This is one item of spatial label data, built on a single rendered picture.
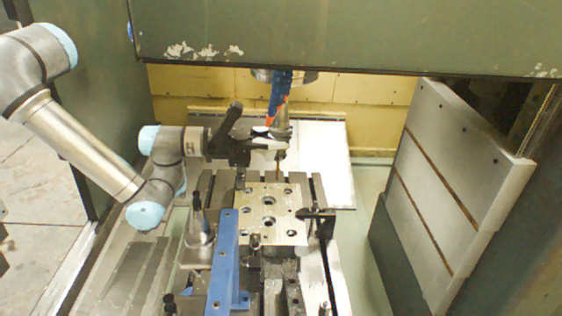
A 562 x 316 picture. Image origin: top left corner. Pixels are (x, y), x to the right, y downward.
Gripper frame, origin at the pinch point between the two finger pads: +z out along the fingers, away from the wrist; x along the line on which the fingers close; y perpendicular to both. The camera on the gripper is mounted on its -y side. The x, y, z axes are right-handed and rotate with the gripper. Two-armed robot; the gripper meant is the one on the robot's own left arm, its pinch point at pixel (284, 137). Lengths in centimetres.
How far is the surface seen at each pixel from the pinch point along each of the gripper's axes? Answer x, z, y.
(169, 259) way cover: -10, -38, 59
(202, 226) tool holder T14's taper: 25.6, -16.9, 5.9
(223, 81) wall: -100, -26, 26
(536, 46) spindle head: 32, 28, -33
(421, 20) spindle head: 32.4, 12.5, -35.4
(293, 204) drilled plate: -11.6, 5.6, 32.7
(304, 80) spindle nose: 6.9, 2.7, -17.7
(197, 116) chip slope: -99, -42, 46
